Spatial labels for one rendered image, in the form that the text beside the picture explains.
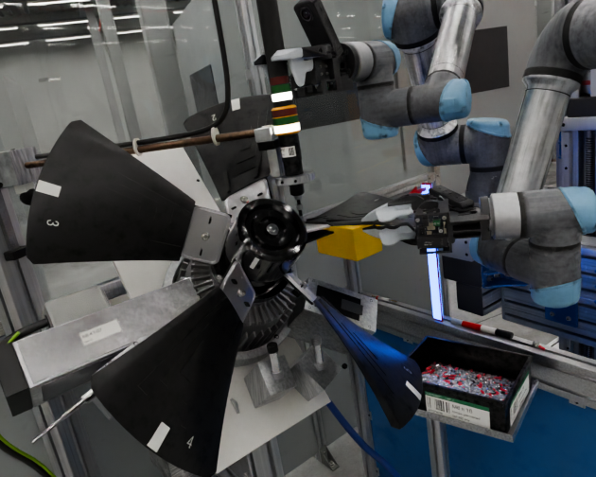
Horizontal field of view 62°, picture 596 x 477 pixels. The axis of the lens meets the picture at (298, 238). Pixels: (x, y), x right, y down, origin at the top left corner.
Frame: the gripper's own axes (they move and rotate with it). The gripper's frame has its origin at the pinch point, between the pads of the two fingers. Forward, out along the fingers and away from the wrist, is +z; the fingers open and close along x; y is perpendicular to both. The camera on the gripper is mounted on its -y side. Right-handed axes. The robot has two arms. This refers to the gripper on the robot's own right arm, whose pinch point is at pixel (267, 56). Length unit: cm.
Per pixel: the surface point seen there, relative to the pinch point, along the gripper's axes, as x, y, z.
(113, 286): 72, 49, 3
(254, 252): -4.3, 28.4, 13.7
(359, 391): 25, 94, -42
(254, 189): 6.0, 21.5, 2.4
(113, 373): -5, 35, 39
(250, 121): 13.7, 10.0, -6.2
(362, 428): 26, 108, -42
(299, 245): -6.8, 29.5, 6.5
